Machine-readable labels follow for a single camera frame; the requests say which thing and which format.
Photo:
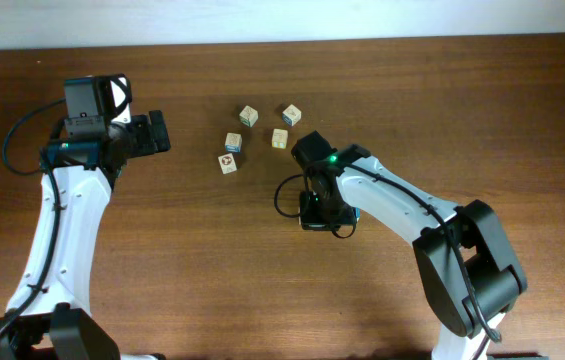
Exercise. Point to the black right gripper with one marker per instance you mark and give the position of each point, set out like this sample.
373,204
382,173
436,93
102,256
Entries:
309,220

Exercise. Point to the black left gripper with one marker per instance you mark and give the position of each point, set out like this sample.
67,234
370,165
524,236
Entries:
145,141

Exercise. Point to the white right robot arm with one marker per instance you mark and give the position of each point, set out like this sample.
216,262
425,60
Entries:
470,273

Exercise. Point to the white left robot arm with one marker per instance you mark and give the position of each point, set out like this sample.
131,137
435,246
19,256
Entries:
74,199

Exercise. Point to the wooden block yellow side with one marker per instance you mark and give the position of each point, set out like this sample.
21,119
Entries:
279,138

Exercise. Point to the wooden block soccer ball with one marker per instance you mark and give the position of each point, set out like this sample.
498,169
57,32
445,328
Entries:
227,163

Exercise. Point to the wooden block blue bottom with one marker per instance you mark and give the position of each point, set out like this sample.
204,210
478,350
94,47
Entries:
233,142

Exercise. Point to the wooden block blue side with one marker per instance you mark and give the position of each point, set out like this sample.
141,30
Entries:
291,115

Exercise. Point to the wooden block green V side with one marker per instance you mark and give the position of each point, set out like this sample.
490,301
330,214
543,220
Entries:
248,116

